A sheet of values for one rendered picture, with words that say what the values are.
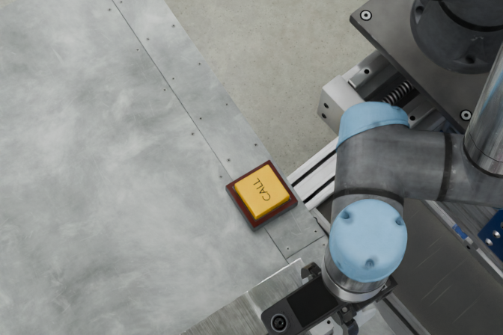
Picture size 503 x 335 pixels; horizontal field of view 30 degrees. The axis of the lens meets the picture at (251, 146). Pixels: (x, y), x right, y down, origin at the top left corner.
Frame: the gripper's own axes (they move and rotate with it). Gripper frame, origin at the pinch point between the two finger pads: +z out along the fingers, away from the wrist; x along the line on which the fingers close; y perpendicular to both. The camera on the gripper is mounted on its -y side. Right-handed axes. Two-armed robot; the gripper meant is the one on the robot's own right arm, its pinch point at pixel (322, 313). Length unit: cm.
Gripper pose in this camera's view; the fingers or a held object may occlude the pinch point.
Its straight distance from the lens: 127.8
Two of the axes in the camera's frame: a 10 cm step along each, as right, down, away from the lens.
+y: 8.4, -5.0, 2.1
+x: -5.4, -7.9, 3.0
